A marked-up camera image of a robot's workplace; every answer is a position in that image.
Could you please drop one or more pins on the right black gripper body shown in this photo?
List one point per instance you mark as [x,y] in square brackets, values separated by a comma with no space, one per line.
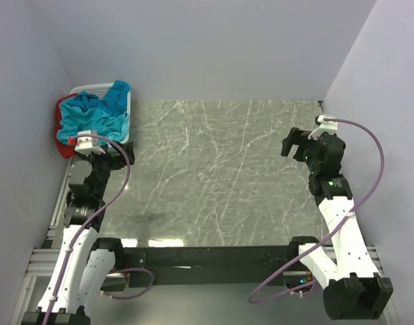
[307,147]

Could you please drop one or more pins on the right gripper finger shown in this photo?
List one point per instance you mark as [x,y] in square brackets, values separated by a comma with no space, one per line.
[295,133]
[288,143]

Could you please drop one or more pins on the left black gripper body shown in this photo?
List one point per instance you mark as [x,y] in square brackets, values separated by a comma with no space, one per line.
[101,162]

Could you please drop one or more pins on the teal t shirt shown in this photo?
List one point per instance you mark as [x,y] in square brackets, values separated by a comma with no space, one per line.
[68,130]

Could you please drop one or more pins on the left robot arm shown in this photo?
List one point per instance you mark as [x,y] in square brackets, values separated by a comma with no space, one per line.
[84,259]

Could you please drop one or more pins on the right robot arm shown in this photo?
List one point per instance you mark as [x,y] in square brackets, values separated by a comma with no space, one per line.
[353,288]

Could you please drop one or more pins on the red t shirt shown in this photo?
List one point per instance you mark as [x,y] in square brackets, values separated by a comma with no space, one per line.
[65,151]

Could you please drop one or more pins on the white laundry basket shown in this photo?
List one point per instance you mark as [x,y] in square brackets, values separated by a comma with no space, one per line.
[102,107]

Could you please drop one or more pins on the black mounting beam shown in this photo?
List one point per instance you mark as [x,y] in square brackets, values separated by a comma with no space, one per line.
[141,267]

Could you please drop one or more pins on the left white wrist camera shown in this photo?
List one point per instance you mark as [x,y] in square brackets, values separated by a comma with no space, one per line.
[85,143]

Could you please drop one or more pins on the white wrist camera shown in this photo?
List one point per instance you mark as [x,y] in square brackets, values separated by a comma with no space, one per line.
[85,143]
[325,124]

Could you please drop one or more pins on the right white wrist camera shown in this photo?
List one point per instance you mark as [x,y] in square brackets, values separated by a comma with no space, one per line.
[325,124]

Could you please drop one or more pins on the aluminium rail frame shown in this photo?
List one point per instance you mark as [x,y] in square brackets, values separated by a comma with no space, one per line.
[42,261]

